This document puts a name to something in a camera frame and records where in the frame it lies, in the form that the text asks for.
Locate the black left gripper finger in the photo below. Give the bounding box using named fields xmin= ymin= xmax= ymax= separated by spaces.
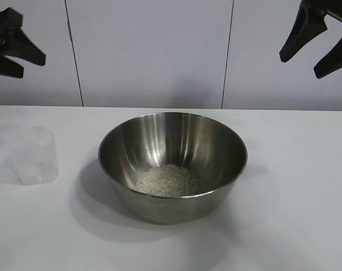
xmin=5 ymin=28 xmax=47 ymax=67
xmin=0 ymin=52 xmax=25 ymax=79

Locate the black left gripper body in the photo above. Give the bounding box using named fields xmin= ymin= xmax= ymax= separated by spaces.
xmin=0 ymin=7 xmax=23 ymax=54

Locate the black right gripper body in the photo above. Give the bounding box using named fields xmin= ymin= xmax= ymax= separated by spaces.
xmin=299 ymin=0 xmax=342 ymax=28

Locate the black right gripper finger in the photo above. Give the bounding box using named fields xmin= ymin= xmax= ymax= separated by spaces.
xmin=279 ymin=1 xmax=329 ymax=63
xmin=313 ymin=38 xmax=342 ymax=80

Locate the clear plastic measuring cup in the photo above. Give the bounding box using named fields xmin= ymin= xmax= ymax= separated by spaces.
xmin=14 ymin=126 xmax=60 ymax=186

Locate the stainless steel mixing bowl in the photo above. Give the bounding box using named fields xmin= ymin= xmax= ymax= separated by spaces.
xmin=98 ymin=112 xmax=248 ymax=225

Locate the white uncooked rice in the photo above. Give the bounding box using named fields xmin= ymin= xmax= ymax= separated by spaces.
xmin=134 ymin=164 xmax=211 ymax=196

